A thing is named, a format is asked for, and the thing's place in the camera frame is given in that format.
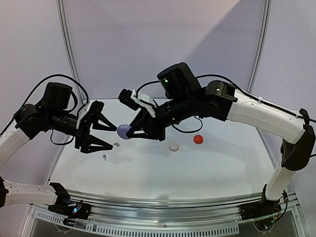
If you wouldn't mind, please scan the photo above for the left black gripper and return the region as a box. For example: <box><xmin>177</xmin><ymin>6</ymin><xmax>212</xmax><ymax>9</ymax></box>
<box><xmin>48</xmin><ymin>106</ymin><xmax>117</xmax><ymax>153</ymax></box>

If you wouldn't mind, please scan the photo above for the purple earbud charging case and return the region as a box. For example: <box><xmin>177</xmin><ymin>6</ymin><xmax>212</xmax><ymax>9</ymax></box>
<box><xmin>117</xmin><ymin>124</ymin><xmax>131</xmax><ymax>140</ymax></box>

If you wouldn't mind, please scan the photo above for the pink-white earbud charging case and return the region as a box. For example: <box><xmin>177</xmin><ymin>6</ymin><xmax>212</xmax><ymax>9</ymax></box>
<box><xmin>168</xmin><ymin>142</ymin><xmax>180</xmax><ymax>152</ymax></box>

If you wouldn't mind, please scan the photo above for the red earbud charging case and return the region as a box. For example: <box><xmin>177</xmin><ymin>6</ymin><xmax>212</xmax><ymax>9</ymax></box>
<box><xmin>194</xmin><ymin>134</ymin><xmax>204</xmax><ymax>144</ymax></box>

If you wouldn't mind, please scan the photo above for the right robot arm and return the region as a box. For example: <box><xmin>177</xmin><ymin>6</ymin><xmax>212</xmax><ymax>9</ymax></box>
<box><xmin>127</xmin><ymin>62</ymin><xmax>316</xmax><ymax>215</ymax></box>

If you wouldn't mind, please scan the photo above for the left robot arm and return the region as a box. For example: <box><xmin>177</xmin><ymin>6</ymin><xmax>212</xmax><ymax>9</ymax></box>
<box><xmin>0</xmin><ymin>82</ymin><xmax>117</xmax><ymax>214</ymax></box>

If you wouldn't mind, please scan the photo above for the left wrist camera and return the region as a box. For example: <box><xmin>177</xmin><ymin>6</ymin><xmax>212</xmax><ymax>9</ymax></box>
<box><xmin>76</xmin><ymin>100</ymin><xmax>104</xmax><ymax>129</ymax></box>

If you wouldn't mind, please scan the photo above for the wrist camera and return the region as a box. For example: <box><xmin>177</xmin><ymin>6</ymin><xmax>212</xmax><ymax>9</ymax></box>
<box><xmin>76</xmin><ymin>100</ymin><xmax>104</xmax><ymax>129</ymax></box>
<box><xmin>118</xmin><ymin>89</ymin><xmax>157</xmax><ymax>118</ymax></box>

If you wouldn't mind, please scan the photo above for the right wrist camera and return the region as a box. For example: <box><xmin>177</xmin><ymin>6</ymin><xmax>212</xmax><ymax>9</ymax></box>
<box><xmin>118</xmin><ymin>89</ymin><xmax>157</xmax><ymax>118</ymax></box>

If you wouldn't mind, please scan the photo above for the aluminium front rail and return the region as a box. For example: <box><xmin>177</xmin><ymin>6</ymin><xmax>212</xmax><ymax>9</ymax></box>
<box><xmin>29</xmin><ymin>190</ymin><xmax>304</xmax><ymax>235</ymax></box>

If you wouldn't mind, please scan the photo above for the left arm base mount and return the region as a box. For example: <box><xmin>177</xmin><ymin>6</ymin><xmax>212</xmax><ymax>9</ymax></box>
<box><xmin>48</xmin><ymin>198</ymin><xmax>92</xmax><ymax>220</ymax></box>

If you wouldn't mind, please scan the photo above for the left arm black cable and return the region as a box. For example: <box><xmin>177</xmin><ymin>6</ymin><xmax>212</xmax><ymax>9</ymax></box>
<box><xmin>0</xmin><ymin>74</ymin><xmax>90</xmax><ymax>146</ymax></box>

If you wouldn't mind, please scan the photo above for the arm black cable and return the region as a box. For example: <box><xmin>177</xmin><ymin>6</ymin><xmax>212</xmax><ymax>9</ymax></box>
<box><xmin>134</xmin><ymin>74</ymin><xmax>316</xmax><ymax>158</ymax></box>
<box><xmin>0</xmin><ymin>74</ymin><xmax>90</xmax><ymax>146</ymax></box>

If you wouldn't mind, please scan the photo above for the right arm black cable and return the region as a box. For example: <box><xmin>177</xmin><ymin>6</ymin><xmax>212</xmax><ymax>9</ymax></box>
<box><xmin>134</xmin><ymin>74</ymin><xmax>316</xmax><ymax>158</ymax></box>

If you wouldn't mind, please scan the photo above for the left aluminium corner post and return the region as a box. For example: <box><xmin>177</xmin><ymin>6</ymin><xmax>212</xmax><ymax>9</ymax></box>
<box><xmin>56</xmin><ymin>0</ymin><xmax>86</xmax><ymax>99</ymax></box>

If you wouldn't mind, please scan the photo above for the aluminium corner post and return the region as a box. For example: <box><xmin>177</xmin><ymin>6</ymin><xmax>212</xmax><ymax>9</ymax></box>
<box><xmin>56</xmin><ymin>0</ymin><xmax>86</xmax><ymax>99</ymax></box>
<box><xmin>246</xmin><ymin>0</ymin><xmax>272</xmax><ymax>93</ymax></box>

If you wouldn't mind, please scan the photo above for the right aluminium corner post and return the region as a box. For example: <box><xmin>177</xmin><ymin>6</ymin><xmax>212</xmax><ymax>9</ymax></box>
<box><xmin>246</xmin><ymin>0</ymin><xmax>272</xmax><ymax>93</ymax></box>

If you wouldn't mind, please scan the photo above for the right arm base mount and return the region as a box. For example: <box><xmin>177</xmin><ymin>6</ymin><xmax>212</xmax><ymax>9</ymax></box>
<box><xmin>239</xmin><ymin>198</ymin><xmax>284</xmax><ymax>220</ymax></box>

